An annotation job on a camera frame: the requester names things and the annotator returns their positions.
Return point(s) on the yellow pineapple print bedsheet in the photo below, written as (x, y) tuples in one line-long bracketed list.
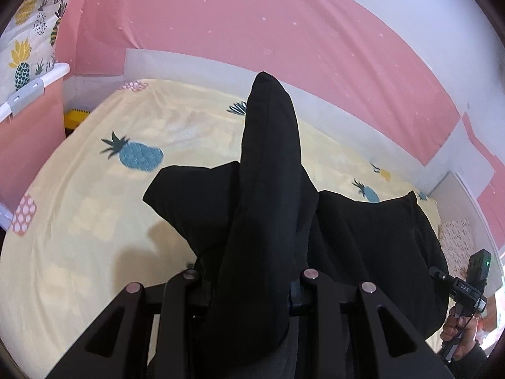
[(82, 231)]

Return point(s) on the large black coat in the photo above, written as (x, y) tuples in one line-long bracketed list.
[(255, 224)]

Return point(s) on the white rack rail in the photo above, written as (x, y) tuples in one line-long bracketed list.
[(18, 101)]

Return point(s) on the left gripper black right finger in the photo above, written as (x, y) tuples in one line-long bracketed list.
[(355, 332)]

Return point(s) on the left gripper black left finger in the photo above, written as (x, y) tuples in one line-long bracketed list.
[(142, 333)]

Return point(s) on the white bed headboard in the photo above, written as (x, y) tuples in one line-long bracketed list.
[(455, 202)]

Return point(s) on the pineapple print hanging cloth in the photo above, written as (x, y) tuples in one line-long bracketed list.
[(28, 43)]

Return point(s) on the floral pillow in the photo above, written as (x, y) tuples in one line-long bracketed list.
[(456, 241)]

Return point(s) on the person's right hand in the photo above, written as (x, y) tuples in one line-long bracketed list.
[(465, 325)]

